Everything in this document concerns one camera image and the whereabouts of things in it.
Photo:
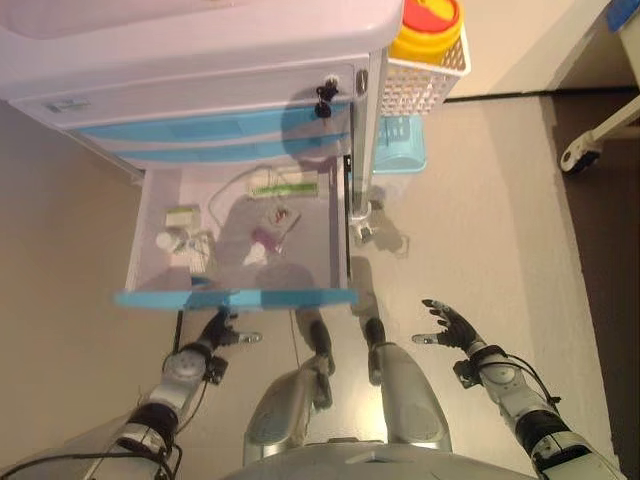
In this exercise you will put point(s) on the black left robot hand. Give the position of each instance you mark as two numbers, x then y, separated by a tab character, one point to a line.
220	332

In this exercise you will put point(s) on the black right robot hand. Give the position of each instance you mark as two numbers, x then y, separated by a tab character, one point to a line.
457	332

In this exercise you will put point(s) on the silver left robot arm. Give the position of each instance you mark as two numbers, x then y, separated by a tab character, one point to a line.
180	370

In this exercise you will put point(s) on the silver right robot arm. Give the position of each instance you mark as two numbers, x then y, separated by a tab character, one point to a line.
510	385

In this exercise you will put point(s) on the pink medicine packet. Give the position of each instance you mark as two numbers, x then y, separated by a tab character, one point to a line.
267	237

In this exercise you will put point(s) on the green striped medicine box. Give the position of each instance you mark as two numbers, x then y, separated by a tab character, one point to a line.
285	190

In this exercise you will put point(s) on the plain white medicine box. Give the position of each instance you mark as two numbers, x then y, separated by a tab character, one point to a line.
275	176

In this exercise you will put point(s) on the white label cart drawer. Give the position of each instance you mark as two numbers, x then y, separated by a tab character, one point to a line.
200	95

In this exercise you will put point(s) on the silver right robot leg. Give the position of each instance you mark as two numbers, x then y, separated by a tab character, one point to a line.
405	395

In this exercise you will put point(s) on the silver robot leg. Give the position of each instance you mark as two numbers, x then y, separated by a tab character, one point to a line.
405	395
290	405

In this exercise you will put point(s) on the silver left robot leg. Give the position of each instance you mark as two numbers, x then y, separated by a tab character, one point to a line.
290	405

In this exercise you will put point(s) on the white pill bottle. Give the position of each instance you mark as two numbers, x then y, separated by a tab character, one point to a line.
165	241

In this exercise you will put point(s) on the small green white box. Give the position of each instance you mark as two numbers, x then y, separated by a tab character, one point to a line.
182	216

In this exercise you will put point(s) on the clear bag red print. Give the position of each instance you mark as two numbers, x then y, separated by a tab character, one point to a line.
282	220

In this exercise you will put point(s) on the white curved tube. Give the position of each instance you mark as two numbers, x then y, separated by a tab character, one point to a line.
216	200

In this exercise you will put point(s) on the cart caster wheel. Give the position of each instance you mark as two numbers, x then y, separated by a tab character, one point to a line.
367	222

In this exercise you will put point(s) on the grey robot torso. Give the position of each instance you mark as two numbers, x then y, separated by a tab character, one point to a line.
370	462

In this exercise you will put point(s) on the light blue waste bin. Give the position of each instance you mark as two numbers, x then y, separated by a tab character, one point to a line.
400	145

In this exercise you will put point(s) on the bed caster wheel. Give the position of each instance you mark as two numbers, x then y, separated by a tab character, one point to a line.
579	159

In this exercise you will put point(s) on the white perforated side basket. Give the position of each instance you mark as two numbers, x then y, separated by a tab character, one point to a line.
420	85

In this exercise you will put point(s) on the black cart keys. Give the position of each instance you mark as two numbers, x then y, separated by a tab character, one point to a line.
326	97

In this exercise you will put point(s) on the silver cart side lock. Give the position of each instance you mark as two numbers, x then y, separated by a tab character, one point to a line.
361	82

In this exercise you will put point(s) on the white medical cart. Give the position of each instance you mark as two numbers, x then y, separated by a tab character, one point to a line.
150	50

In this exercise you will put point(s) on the yellow sharps container red lid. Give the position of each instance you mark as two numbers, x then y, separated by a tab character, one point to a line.
425	30

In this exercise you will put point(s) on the blue bed corner bumper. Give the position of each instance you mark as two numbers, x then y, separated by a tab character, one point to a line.
615	12

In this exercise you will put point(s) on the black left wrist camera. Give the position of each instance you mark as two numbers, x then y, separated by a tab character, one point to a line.
216	370

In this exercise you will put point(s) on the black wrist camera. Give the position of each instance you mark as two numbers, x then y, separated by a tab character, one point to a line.
466	374
216	370

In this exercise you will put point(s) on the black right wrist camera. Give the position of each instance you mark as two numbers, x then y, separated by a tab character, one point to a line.
466	374

